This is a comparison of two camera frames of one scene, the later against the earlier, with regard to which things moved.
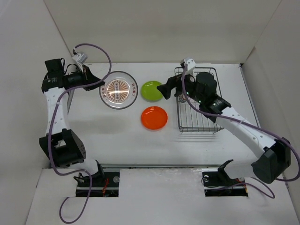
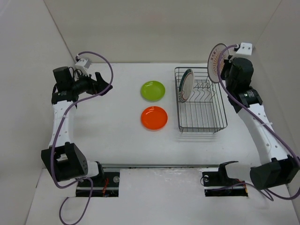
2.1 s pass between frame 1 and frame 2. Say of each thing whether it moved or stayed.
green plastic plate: stayed
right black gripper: moved
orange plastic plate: stayed
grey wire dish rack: stayed
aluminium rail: stayed
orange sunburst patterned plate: moved
